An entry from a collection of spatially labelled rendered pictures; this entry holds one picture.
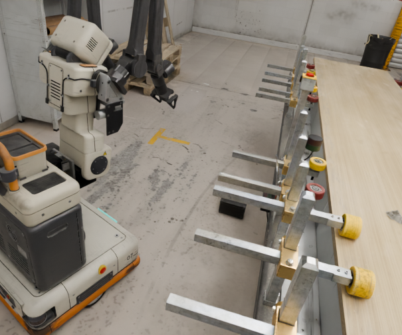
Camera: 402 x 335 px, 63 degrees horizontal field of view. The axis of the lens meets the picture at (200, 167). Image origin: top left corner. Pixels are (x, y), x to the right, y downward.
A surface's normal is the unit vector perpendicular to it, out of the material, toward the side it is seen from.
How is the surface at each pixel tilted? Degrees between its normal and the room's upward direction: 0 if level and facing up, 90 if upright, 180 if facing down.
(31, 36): 90
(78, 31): 48
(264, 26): 90
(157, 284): 0
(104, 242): 0
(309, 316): 0
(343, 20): 90
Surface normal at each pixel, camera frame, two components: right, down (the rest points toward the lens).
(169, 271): 0.12, -0.83
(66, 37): -0.37, -0.29
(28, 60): -0.26, 0.49
